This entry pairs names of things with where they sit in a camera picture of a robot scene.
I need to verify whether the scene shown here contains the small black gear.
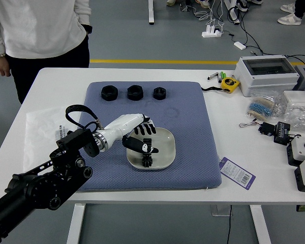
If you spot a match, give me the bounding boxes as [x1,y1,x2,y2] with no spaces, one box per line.
[141,155,154,168]

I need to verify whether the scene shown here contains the grey electrical enclosure box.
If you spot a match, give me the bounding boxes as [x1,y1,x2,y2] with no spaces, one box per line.
[235,54,300,98]

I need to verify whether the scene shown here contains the white square dish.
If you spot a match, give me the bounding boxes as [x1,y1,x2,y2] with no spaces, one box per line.
[126,127,176,170]

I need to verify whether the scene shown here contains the clear bag of small parts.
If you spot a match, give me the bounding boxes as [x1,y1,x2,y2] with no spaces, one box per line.
[274,100,305,133]

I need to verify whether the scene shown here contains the large black hex nut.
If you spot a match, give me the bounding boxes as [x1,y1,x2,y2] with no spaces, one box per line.
[101,85,119,102]
[127,84,144,101]

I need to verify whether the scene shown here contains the white table leg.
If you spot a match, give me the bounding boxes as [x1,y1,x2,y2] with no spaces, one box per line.
[249,204,272,244]
[66,203,86,244]

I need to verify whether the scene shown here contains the person's right hand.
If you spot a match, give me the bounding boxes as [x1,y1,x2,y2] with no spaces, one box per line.
[0,56,12,77]

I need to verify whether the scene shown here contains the purple and white label tag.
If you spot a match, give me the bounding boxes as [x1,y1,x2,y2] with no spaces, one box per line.
[218,157,257,190]

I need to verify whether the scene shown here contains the small black hex nut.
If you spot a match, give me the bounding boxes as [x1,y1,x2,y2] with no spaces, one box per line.
[152,86,168,101]

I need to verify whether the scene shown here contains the blue-grey quilted mat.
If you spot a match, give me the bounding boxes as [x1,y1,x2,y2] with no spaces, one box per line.
[67,81,223,193]

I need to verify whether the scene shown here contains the bag of blue resistors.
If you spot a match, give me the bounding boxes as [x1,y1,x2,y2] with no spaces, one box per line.
[245,91,283,120]

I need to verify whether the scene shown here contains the black floor cable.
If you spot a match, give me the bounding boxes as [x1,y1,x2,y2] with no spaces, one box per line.
[227,5,305,67]

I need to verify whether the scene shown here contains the black cable under table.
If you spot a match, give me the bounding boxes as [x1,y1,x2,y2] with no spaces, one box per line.
[226,204,232,244]

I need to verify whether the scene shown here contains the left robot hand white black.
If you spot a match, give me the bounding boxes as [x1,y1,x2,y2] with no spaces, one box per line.
[101,113,160,155]

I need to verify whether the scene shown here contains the person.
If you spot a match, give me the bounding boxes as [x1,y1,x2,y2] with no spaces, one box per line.
[0,0,93,105]
[277,0,305,26]

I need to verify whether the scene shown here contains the yellow tape measure with strap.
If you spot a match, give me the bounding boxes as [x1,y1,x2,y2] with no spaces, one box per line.
[200,77,241,95]

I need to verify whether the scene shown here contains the black circuit module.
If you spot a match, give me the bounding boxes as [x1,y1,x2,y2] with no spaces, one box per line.
[273,121,302,146]

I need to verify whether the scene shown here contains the grey under-table bracket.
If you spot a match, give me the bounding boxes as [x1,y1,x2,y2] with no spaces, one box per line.
[210,204,232,218]

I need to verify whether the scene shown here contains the white desk leg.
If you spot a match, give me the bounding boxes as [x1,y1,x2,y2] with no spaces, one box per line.
[223,0,241,25]
[147,0,156,25]

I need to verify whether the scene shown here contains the button box with blue button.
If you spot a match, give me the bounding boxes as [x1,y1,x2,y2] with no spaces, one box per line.
[286,136,305,167]

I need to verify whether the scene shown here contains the black module with thin wires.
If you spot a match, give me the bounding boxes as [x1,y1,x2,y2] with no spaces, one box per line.
[239,121,277,137]

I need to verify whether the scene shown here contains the flat white box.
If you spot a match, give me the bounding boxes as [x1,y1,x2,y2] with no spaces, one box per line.
[283,90,305,108]

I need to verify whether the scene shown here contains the big black gear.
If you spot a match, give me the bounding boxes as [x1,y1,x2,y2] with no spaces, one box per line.
[142,138,153,160]

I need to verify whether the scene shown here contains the white power cables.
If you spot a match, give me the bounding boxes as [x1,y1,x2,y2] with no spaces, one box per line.
[192,0,226,29]

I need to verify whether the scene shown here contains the white power strip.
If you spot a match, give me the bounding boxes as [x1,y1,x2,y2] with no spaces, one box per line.
[201,24,224,39]

